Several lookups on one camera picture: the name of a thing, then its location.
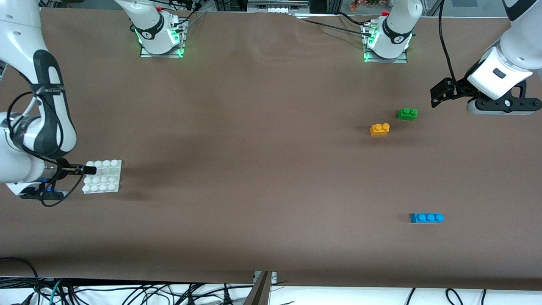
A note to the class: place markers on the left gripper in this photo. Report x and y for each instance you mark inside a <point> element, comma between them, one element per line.
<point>460,88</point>

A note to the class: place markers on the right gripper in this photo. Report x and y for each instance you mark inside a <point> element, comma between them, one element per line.
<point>63,170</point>

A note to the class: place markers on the white studded base plate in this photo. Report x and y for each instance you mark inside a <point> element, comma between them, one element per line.
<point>103,180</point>

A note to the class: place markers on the yellow two-stud block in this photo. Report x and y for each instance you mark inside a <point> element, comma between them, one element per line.
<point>379,129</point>

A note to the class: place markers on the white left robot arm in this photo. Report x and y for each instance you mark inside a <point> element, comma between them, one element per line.
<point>398,25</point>

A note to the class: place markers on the green two-stud block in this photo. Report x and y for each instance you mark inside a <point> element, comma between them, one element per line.
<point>407,114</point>

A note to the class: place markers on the blue three-stud block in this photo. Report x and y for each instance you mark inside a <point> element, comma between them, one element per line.
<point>427,218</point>

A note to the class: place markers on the brown table cover cloth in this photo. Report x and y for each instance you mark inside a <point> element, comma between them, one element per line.
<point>254,233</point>

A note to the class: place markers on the metal table edge bracket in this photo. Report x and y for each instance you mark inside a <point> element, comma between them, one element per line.
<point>260,292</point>

